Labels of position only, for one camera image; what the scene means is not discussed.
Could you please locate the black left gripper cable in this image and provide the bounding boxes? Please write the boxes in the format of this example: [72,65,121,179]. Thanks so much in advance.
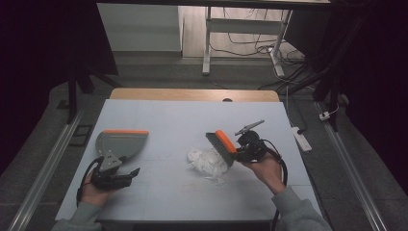
[75,156,104,206]

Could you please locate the person's left hand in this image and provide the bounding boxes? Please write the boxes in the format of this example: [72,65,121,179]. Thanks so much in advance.
[80,172,116,208]

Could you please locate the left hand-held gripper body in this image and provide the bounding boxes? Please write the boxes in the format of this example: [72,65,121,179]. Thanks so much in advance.
[90,149,133,191]

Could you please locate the white table board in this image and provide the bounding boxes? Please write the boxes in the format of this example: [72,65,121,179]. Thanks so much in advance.
[55,98,322,223]

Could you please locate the aluminium rail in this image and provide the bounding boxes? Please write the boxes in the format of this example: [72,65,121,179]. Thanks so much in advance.
[316,101,390,231]
[8,107,87,231]

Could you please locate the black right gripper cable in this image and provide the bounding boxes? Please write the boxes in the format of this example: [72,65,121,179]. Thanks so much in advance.
[261,138,289,231]

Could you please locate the grey brush with orange back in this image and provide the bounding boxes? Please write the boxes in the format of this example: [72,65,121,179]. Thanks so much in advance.
[205,129,239,168]

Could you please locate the wooden table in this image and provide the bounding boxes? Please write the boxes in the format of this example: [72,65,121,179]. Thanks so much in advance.
[109,88,281,103]

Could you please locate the pile of white paper scraps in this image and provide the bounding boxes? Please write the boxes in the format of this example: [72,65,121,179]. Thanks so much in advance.
[187,146,230,186]

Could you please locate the black floor cables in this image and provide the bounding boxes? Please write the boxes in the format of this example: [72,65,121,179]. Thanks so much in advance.
[210,8,311,91]

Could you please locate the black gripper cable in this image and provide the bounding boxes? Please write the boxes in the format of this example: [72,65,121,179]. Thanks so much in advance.
[75,156,104,206]
[261,138,289,231]

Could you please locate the white power strip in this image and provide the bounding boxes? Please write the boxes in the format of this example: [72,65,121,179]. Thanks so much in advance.
[291,126,313,153]

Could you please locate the grey dustpan with orange edge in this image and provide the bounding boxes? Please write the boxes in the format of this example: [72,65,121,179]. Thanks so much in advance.
[95,129,150,163]

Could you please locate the dark curtain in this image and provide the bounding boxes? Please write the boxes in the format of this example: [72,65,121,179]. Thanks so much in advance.
[330,0,408,189]
[0,0,120,176]

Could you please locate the black metal stand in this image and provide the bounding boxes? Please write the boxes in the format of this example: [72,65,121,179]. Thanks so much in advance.
[282,0,373,133]
[64,62,123,125]

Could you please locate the person's right hand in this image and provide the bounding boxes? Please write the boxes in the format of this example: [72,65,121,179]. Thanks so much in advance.
[242,153,287,195]

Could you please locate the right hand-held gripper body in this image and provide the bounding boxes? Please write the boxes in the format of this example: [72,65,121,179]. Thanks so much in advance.
[234,119,269,163]

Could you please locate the white metal desk frame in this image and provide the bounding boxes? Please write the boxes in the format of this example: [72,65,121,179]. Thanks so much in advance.
[201,6,293,78]

